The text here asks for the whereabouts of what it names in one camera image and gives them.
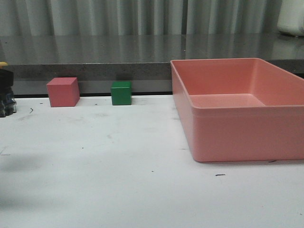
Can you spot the pink plastic bin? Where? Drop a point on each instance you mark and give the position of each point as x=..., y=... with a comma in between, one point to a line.
x=239, y=109

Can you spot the white rice cooker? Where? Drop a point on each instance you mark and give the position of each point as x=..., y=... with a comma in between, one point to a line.
x=291, y=18

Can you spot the grey stone countertop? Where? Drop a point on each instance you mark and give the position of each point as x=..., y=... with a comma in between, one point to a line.
x=139, y=57

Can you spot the green cube near bin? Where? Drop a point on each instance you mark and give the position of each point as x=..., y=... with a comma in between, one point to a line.
x=121, y=93

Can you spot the pink cube at back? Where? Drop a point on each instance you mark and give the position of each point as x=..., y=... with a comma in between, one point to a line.
x=63, y=92

